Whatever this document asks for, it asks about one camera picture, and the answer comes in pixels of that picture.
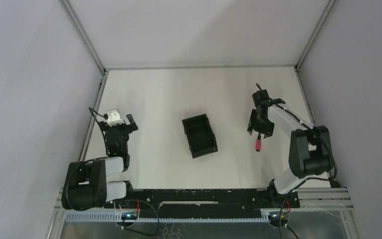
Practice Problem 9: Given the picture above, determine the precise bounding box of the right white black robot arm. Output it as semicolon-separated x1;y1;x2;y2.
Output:
247;89;337;207

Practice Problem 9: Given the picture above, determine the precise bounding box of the left controller board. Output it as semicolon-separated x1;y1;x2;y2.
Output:
121;212;138;222

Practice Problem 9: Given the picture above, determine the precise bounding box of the white slotted cable duct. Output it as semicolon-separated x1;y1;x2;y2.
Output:
65;211;271;223

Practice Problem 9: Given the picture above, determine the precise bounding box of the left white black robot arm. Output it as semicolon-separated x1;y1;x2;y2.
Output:
61;111;138;211

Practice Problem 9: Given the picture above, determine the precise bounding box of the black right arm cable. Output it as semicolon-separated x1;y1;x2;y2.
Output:
277;104;338;182

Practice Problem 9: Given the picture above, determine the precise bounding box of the controller board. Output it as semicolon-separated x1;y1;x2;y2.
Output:
269;212;289;221
121;212;138;222

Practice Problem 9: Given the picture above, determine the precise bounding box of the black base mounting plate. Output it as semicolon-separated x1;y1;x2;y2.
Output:
104;188;300;220

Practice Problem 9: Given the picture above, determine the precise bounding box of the right controller board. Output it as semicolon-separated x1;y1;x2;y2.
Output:
269;212;289;221

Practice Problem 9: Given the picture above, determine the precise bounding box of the aluminium left frame rail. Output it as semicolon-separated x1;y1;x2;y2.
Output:
76;70;108;161

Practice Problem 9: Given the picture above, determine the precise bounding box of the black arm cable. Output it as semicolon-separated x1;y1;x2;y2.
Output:
88;107;109;139
277;104;338;182

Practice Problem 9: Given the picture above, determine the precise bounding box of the red handled screwdriver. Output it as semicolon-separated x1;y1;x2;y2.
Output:
255;133;262;152

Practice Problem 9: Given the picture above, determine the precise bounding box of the aluminium back frame rail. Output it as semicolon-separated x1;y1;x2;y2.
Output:
106;64;295;71

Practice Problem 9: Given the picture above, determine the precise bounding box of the black plastic bin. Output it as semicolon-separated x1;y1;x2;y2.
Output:
182;114;218;158

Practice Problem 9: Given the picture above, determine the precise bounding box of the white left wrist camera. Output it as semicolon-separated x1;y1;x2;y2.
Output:
106;109;124;127

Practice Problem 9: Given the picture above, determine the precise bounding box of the aluminium right frame rail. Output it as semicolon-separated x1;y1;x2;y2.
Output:
293;66;342;188

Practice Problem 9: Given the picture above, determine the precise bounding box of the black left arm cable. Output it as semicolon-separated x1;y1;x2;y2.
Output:
88;107;109;139

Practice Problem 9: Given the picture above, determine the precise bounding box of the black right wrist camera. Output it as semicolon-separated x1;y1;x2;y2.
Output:
252;83;271;107

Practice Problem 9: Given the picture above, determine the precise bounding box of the aluminium frame rail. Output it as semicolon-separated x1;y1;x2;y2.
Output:
106;64;295;71
293;66;342;188
76;70;108;161

